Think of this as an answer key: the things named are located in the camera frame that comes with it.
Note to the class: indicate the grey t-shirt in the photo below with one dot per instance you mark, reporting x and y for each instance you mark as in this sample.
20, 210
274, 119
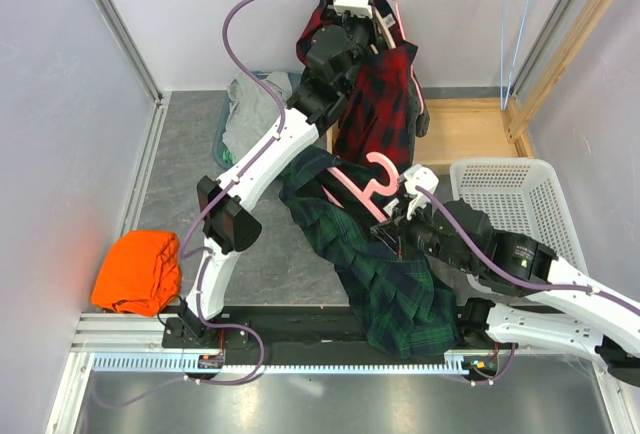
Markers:
250, 109

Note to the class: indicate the wooden clothes rack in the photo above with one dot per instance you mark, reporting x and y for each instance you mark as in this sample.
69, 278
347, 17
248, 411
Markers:
497, 126

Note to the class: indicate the black dotted garment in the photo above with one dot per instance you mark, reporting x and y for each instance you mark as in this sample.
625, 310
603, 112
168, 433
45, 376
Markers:
418, 116

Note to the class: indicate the red navy plaid skirt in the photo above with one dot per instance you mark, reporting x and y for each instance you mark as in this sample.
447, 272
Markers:
376, 116

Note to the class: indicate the blue wire hanger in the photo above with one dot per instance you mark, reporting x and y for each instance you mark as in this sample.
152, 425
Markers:
508, 57

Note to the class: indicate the green tie-dye garment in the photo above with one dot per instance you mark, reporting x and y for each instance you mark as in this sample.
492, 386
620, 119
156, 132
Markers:
228, 157

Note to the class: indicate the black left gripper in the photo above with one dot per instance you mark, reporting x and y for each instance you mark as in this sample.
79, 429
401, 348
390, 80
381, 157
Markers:
368, 24

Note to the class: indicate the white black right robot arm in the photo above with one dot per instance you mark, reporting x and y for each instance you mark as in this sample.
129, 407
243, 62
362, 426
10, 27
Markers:
587, 318

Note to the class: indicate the teal plastic basin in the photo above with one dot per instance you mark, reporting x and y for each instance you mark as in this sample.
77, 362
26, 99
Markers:
220, 144

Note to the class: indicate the aluminium corner profile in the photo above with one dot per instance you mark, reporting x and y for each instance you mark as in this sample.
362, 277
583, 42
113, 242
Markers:
125, 40

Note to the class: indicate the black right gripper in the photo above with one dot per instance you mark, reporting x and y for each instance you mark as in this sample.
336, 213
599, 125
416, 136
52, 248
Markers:
397, 230

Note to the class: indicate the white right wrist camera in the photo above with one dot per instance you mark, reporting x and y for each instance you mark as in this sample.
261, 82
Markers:
420, 184

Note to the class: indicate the beige wooden hanger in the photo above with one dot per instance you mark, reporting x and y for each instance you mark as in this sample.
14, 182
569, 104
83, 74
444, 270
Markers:
386, 34

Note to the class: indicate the orange garment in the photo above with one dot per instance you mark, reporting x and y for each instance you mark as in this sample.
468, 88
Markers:
140, 274

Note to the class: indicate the green plaid garment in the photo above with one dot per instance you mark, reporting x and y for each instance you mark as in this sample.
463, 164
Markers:
403, 307

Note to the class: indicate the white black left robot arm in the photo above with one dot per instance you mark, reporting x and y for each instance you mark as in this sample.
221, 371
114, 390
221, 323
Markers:
316, 104

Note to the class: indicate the thick pink plastic hanger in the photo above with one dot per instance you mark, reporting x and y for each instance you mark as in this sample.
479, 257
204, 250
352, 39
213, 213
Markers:
364, 195

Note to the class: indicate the light blue cable duct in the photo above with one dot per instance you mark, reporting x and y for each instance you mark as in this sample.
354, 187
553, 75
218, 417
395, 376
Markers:
197, 363

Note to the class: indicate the white plastic laundry basket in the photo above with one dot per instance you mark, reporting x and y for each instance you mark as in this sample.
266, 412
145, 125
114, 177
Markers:
520, 195

